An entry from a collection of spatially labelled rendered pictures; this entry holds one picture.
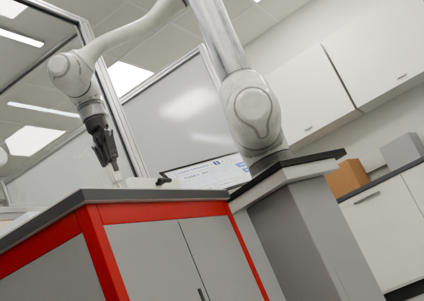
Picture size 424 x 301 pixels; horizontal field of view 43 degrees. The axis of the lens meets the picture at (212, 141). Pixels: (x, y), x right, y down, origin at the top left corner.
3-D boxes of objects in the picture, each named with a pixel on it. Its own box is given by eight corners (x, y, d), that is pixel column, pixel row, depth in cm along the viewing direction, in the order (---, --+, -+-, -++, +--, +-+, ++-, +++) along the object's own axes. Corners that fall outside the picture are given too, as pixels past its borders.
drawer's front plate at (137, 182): (189, 207, 188) (177, 178, 191) (141, 209, 162) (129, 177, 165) (185, 209, 188) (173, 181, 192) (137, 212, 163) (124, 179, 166)
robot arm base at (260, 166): (319, 157, 181) (312, 142, 182) (277, 167, 166) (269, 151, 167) (284, 180, 193) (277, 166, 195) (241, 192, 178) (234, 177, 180)
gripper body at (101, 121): (109, 113, 187) (118, 137, 184) (99, 125, 193) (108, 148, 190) (89, 115, 182) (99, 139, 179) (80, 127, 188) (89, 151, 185)
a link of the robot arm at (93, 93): (81, 116, 194) (67, 105, 181) (67, 79, 198) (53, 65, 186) (108, 104, 194) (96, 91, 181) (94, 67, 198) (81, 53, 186)
